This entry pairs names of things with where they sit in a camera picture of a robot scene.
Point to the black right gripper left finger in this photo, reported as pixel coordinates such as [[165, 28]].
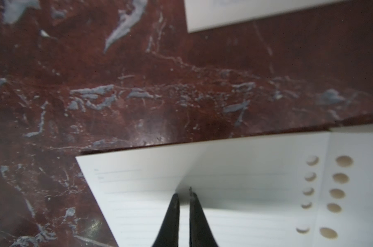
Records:
[[169, 232]]

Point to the lined notebook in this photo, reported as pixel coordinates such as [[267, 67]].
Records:
[[287, 190], [202, 14]]

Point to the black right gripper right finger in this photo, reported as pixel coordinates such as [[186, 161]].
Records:
[[200, 232]]

